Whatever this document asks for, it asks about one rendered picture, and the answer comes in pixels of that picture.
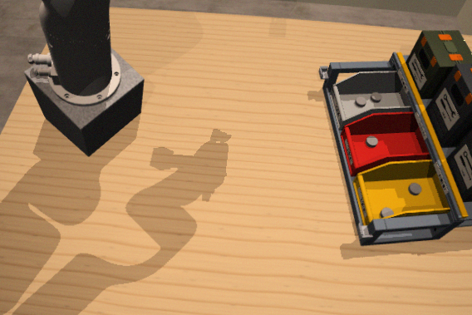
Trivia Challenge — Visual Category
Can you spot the yellow open bin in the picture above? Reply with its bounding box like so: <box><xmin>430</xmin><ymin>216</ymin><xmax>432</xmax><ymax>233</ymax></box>
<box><xmin>355</xmin><ymin>160</ymin><xmax>450</xmax><ymax>225</ymax></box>

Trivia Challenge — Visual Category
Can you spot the red bin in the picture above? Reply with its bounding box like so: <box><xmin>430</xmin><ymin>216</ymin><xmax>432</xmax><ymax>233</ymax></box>
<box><xmin>342</xmin><ymin>112</ymin><xmax>431</xmax><ymax>177</ymax></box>

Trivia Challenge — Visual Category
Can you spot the dark grey metal shelf frame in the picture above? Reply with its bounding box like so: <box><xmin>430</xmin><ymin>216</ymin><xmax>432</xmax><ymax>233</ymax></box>
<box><xmin>319</xmin><ymin>52</ymin><xmax>472</xmax><ymax>246</ymax></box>

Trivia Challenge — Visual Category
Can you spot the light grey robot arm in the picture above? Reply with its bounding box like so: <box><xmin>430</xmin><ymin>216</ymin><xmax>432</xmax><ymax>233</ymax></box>
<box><xmin>28</xmin><ymin>0</ymin><xmax>121</xmax><ymax>106</ymax></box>

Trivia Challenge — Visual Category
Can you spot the yellow long thin bar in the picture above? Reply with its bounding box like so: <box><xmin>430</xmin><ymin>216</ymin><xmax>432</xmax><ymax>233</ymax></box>
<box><xmin>396</xmin><ymin>52</ymin><xmax>468</xmax><ymax>219</ymax></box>

